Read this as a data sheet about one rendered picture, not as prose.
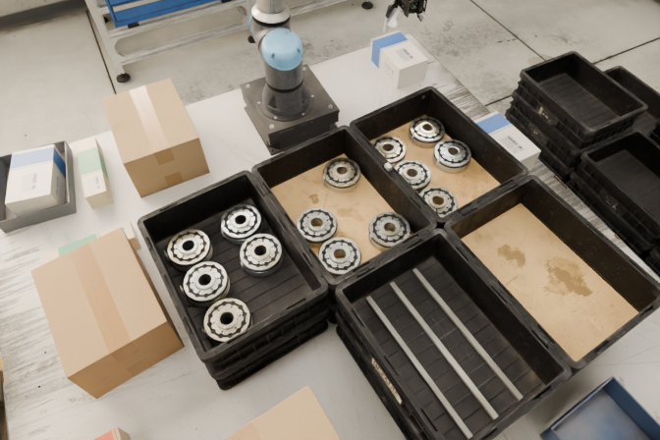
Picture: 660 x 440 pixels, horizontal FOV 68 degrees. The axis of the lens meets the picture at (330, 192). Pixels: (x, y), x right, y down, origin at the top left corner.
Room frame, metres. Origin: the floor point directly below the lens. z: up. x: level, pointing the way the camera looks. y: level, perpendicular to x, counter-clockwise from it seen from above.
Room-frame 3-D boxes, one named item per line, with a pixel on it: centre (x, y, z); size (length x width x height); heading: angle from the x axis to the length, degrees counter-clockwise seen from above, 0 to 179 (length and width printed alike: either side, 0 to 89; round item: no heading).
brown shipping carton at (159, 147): (1.08, 0.54, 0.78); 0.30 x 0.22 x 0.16; 26
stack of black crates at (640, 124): (1.67, -1.36, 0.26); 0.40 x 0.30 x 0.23; 26
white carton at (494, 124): (1.04, -0.54, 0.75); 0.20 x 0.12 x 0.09; 28
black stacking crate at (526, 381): (0.38, -0.23, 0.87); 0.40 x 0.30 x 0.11; 31
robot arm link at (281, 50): (1.21, 0.14, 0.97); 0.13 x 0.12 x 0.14; 18
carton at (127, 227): (0.69, 0.65, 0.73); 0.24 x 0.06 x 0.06; 117
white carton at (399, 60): (1.49, -0.26, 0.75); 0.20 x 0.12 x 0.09; 26
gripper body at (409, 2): (1.46, -0.27, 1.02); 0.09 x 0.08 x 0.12; 26
